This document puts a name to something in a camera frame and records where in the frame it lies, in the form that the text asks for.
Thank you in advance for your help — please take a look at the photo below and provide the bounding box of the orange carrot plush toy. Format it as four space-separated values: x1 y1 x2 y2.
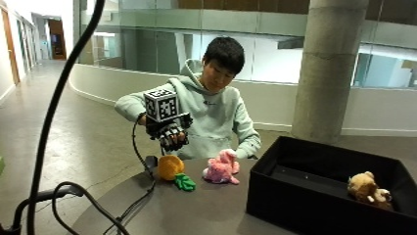
155 154 198 193

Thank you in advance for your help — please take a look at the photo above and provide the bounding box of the small black device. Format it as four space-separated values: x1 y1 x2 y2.
143 155 159 174

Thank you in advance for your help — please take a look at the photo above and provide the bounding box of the white marker cube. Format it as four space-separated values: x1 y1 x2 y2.
142 87 179 123

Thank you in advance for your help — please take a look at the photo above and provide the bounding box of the the person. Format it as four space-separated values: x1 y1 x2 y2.
113 36 263 161

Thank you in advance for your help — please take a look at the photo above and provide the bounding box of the pink bunny plush toy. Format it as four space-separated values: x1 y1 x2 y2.
202 148 241 186

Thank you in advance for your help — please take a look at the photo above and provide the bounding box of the black fabric box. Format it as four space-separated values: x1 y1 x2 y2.
245 135 417 235

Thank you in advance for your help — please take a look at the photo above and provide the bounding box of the brown wooden door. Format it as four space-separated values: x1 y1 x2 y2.
46 19 67 61

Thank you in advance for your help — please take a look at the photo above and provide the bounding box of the glass railing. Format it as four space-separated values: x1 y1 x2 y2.
77 0 417 90

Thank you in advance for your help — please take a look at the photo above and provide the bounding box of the grey concrete column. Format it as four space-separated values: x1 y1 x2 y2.
289 0 371 145

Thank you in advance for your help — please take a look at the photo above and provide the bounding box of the brown plush toy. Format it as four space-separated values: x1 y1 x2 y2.
345 170 394 211

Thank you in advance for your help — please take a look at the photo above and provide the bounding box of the black glove cable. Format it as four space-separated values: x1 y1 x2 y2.
101 112 158 235

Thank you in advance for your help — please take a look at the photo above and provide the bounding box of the thin black looped cable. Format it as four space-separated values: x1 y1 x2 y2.
50 181 131 235

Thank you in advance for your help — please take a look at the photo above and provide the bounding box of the thick black cable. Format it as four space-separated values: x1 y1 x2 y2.
25 0 106 235

